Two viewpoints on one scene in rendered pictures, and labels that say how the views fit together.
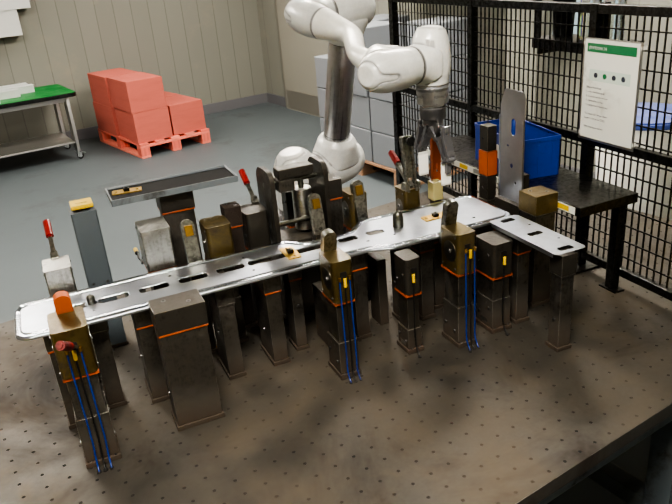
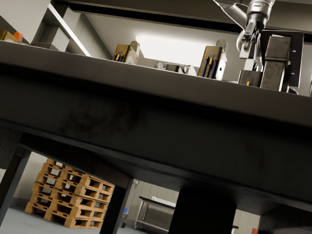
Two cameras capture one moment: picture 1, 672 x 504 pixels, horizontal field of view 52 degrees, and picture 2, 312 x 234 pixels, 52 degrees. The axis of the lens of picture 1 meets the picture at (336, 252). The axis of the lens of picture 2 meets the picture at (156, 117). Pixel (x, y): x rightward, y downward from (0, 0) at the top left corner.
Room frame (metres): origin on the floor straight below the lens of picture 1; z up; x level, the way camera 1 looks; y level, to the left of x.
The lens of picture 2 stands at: (0.99, -0.95, 0.52)
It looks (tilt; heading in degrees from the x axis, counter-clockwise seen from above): 16 degrees up; 48
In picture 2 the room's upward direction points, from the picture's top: 18 degrees clockwise
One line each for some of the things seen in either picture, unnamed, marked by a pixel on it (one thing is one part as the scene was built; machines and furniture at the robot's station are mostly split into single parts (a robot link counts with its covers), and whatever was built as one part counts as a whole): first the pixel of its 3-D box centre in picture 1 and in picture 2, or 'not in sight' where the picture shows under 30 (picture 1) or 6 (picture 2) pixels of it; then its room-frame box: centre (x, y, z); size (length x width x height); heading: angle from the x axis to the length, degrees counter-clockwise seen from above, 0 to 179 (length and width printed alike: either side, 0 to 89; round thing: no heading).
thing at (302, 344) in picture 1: (294, 301); not in sight; (1.75, 0.13, 0.84); 0.07 x 0.04 x 0.29; 22
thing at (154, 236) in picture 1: (164, 289); not in sight; (1.77, 0.50, 0.90); 0.13 x 0.08 x 0.41; 22
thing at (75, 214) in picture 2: not in sight; (74, 192); (3.60, 3.18, 0.40); 1.08 x 0.74 x 0.80; 31
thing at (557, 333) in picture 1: (560, 300); (269, 94); (1.62, -0.59, 0.84); 0.05 x 0.05 x 0.29; 22
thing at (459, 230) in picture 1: (461, 288); (201, 100); (1.69, -0.34, 0.87); 0.12 x 0.07 x 0.35; 22
